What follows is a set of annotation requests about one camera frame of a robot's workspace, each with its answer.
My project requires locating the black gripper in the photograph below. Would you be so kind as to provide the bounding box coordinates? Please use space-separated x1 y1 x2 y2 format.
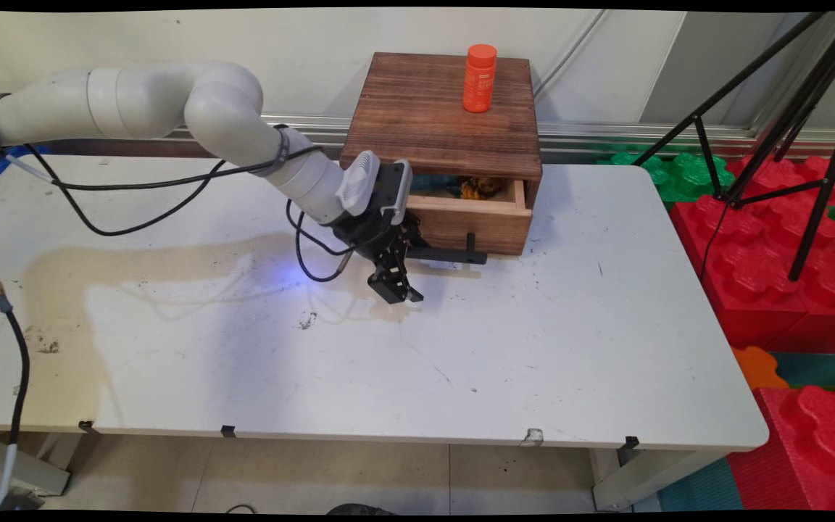
330 210 426 305

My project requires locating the wooden drawer with black handle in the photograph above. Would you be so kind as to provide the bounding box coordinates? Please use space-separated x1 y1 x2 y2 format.
404 174 535 266

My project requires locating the teal toy item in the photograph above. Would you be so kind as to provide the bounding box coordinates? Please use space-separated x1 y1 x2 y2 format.
411 173 463 199

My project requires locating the yellow brown toy item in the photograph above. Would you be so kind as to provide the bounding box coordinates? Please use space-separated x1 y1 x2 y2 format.
459 175 507 202

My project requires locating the dark wooden drawer cabinet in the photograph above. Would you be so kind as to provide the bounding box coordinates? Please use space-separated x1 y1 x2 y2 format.
340 51 544 259

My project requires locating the orange plastic bottle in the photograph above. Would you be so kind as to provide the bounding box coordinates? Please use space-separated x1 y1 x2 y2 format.
462 44 498 114

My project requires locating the black bag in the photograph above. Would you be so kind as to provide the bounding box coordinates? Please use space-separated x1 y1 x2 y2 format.
325 503 398 516

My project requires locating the white table leg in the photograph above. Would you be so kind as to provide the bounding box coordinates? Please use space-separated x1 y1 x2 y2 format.
591 447 727 513
0 432 83 510

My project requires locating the large red foam block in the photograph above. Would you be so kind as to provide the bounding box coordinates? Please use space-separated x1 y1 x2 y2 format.
728 384 835 512
670 154 835 354

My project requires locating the orange foam piece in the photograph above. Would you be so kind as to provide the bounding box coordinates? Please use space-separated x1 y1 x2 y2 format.
733 346 789 391

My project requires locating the teal foam mat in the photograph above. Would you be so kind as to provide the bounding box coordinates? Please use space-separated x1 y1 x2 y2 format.
657 457 746 512
773 352 835 390

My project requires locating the black tripod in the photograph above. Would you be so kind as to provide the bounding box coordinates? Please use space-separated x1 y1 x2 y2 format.
631 11 835 283

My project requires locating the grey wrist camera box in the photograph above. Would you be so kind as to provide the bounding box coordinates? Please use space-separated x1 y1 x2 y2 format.
380 159 414 226

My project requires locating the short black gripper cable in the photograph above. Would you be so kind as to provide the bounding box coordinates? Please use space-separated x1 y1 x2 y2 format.
286 199 354 283

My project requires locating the aluminium wall rail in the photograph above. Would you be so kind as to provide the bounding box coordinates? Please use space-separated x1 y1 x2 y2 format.
0 107 835 160

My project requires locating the white wall cable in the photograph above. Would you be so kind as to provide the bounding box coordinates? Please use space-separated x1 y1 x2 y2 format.
532 10 607 96

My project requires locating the long black arm cable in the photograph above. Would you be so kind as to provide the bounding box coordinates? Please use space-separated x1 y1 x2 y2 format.
4 125 325 237

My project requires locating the cable with metal connector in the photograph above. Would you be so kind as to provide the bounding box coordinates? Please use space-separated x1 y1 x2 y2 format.
0 252 32 510

